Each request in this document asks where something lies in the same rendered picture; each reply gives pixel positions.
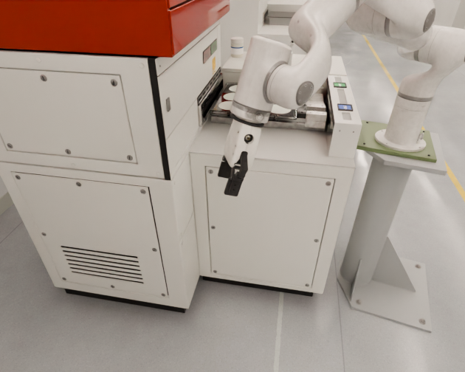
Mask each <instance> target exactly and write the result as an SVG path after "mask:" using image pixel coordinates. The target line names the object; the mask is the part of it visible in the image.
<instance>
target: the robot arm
mask: <svg viewBox="0 0 465 372"><path fill-rule="evenodd" d="M434 20H435V4H434V1H433V0H308V1H307V2H306V3H305V4H304V5H303V6H302V7H301V8H300V9H299V10H298V11H297V12H296V13H295V14H294V15H293V17H292V19H291V21H290V23H289V36H290V38H291V39H292V40H293V42H294V43H295V44H296V45H298V46H299V47H300V48H301V49H302V50H304V51H305V52H306V53H307V55H306V56H305V58H304V59H303V60H302V61H301V62H299V63H298V64H297V65H295V66H290V65H288V62H289V58H290V55H291V53H292V48H291V47H290V46H288V45H286V44H284V43H282V42H279V41H276V40H273V39H271V38H267V37H263V36H259V35H254V36H252V37H251V40H250V43H249V48H248V50H247V55H246V57H245V61H244V65H243V68H242V70H241V75H240V78H239V81H238V85H237V88H236V91H235V96H234V98H233V101H232V105H231V109H230V111H231V112H232V114H231V118H233V121H232V125H231V127H230V130H229V133H228V135H227V140H226V142H225V146H224V155H223V157H222V161H221V165H220V168H219V170H218V177H222V178H227V179H228V180H227V184H226V187H225V190H224V194H225V195H228V196H238V193H239V190H240V188H241V184H242V182H243V180H244V177H245V175H246V173H247V171H250V170H251V168H252V164H253V161H254V158H255V154H256V151H257V148H258V143H259V139H260V135H261V128H262V127H264V123H267V122H268V119H269V116H270V114H271V111H272V107H273V105H274V104H276V105H278V106H281V107H283V108H285V109H298V108H300V107H301V106H303V105H304V104H305V103H306V102H308V101H309V100H310V99H311V97H312V96H313V95H314V94H315V93H316V92H317V90H318V89H319V88H320V87H321V86H322V85H323V83H324V82H325V81H326V79H327V77H328V75H329V72H330V70H331V45H330V41H329V38H330V37H331V36H332V35H333V34H334V33H335V32H336V31H337V30H338V29H339V28H340V27H341V26H342V25H343V24H344V23H345V22H346V23H347V25H348V26H349V28H350V29H352V30H353V31H354V32H357V33H359V34H361V35H366V36H368V37H371V38H375V39H378V40H380V41H385V42H388V43H390V44H394V45H397V52H398V54H399V55H400V56H402V57H403V58H406V59H408V60H412V61H418V62H421V63H428V64H431V65H432V66H431V68H430V69H429V70H428V71H426V72H419V73H415V74H411V75H407V76H405V77H404V78H403V80H402V81H401V84H400V87H399V90H398V93H397V95H396V100H395V103H394V105H393V110H392V112H391V115H390V119H389V122H388V124H387V128H386V129H384V130H380V131H377V132H376V133H375V140H376V141H377V142H378V143H379V144H381V145H383V146H385V147H387V148H390V149H393V150H396V151H403V152H418V151H422V150H424V148H425V146H426V142H425V141H424V140H423V137H424V133H421V134H420V131H421V128H422V126H423V124H424V120H425V118H426V116H427V112H428V110H429V107H430V104H431V102H432V100H433V96H434V94H435V91H436V89H437V87H438V85H439V83H440V82H441V81H442V80H443V79H444V78H445V77H446V76H447V75H448V74H450V73H451V72H453V71H454V70H456V69H457V68H458V67H460V66H461V65H463V64H464V63H465V30H463V29H459V28H454V27H445V26H438V25H433V22H434ZM223 161H224V162H223ZM235 164H238V165H241V166H237V165H235ZM235 169H236V170H239V171H237V172H236V173H235Z"/></svg>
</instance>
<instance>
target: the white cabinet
mask: <svg viewBox="0 0 465 372"><path fill-rule="evenodd" d="M189 154H190V170H191V179H192V188H193V204H194V213H195V222H196V238H197V247H198V256H199V272H200V275H201V276H203V280H208V281H213V282H219V283H228V284H233V285H238V286H247V287H252V288H257V289H266V290H272V291H277V292H286V293H291V294H296V295H305V296H310V297H312V296H313V293H319V294H322V293H323V291H324V288H325V284H326V279H327V276H328V271H329V267H330V265H331V259H332V256H333V253H334V248H335V244H336V241H337V236H338V233H339V230H340V225H341V221H342V216H343V213H344V209H345V205H346V202H347V198H348V193H349V190H350V186H351V181H352V178H353V175H354V170H355V168H344V167H337V166H328V165H313V164H305V163H297V162H282V161H274V160H266V159H254V161H253V164H252V168H251V170H248V171H247V173H246V175H245V177H244V180H243V182H242V184H241V188H240V190H239V193H238V196H228V195H225V194H224V190H225V187H226V184H227V180H228V179H227V178H222V177H218V170H219V168H220V165H221V161H222V157H223V156H219V155H212V154H197V153H189Z"/></svg>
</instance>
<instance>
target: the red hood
mask: <svg viewBox="0 0 465 372"><path fill-rule="evenodd" d="M229 11H230V0H0V48H2V49H30V50H45V51H60V52H88V53H103V54H118V55H147V56H157V57H164V58H172V57H173V56H175V55H176V54H177V53H178V52H180V51H181V50H182V49H184V48H185V47H186V46H187V45H188V44H190V43H191V42H192V41H193V40H195V39H196V38H197V37H199V36H200V35H201V34H202V33H203V32H204V31H205V30H207V29H208V28H209V27H211V26H212V25H213V24H215V23H216V22H217V21H218V20H219V19H220V18H222V17H223V16H224V15H226V14H227V13H228V12H229Z"/></svg>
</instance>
